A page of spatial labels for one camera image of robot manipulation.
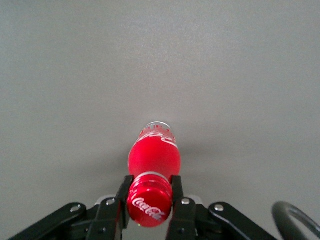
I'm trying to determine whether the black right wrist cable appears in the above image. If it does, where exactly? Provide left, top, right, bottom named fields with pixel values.
left=271, top=201, right=320, bottom=240

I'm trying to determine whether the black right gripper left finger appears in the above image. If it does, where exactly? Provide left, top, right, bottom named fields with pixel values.
left=9, top=174, right=135, bottom=240

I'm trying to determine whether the dark grey table mat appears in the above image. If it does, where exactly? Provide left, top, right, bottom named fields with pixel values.
left=0, top=0, right=320, bottom=240

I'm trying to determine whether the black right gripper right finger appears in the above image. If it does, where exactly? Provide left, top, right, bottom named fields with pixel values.
left=166, top=174, right=276, bottom=240

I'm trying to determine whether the red coke bottle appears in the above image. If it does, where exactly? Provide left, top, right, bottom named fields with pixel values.
left=126, top=121, right=181, bottom=228

